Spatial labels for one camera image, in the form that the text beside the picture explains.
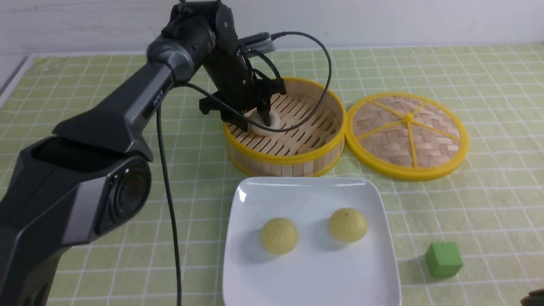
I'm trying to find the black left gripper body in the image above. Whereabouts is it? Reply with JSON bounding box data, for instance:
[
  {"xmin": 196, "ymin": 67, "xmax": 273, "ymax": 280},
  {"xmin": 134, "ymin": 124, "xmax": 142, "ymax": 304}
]
[{"xmin": 199, "ymin": 42, "xmax": 287, "ymax": 123}]

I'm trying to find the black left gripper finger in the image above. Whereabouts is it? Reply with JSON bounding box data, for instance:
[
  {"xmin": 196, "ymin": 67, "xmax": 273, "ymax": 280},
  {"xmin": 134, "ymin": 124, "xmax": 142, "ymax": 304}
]
[
  {"xmin": 229, "ymin": 110, "xmax": 249, "ymax": 132},
  {"xmin": 257, "ymin": 99, "xmax": 271, "ymax": 127}
]

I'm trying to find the white steamed bun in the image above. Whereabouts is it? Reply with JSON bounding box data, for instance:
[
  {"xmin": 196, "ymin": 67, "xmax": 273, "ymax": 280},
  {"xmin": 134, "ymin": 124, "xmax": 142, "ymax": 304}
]
[{"xmin": 248, "ymin": 110, "xmax": 281, "ymax": 137}]

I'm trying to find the yellow steamed bun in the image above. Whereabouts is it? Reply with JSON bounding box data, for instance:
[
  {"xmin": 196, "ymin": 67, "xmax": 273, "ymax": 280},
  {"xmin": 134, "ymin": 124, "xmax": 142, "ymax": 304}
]
[
  {"xmin": 329, "ymin": 207, "xmax": 368, "ymax": 243},
  {"xmin": 260, "ymin": 218, "xmax": 298, "ymax": 255}
]

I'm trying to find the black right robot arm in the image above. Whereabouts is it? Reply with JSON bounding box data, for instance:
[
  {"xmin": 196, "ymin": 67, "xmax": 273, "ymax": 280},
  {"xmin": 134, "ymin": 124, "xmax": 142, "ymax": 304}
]
[{"xmin": 520, "ymin": 289, "xmax": 544, "ymax": 306}]

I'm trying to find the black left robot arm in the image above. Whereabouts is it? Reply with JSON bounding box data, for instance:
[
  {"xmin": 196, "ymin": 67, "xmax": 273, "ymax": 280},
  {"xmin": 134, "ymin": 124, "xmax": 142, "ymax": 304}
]
[{"xmin": 1, "ymin": 0, "xmax": 284, "ymax": 306}]

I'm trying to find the white square plate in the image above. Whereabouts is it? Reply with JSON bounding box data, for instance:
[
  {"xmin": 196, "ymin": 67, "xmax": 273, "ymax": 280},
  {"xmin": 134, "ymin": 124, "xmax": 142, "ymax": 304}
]
[{"xmin": 223, "ymin": 177, "xmax": 402, "ymax": 306}]

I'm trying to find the bamboo steamer basket yellow rim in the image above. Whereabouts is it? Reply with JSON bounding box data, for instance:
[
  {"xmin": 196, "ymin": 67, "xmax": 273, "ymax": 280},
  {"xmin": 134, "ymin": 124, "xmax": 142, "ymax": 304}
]
[{"xmin": 223, "ymin": 77, "xmax": 347, "ymax": 177}]

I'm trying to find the woven bamboo steamer lid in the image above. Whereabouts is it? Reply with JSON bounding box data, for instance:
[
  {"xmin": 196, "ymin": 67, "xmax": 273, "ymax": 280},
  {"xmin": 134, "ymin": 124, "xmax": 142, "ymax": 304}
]
[{"xmin": 345, "ymin": 92, "xmax": 470, "ymax": 182}]

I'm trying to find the green foam cube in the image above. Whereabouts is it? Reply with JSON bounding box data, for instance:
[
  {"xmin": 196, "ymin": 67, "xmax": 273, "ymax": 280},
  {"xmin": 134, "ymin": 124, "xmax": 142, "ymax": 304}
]
[{"xmin": 425, "ymin": 241, "xmax": 464, "ymax": 278}]

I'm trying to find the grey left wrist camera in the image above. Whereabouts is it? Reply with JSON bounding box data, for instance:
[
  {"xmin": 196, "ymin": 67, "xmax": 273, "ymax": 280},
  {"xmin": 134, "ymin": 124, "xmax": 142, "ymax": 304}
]
[{"xmin": 238, "ymin": 32, "xmax": 277, "ymax": 54}]

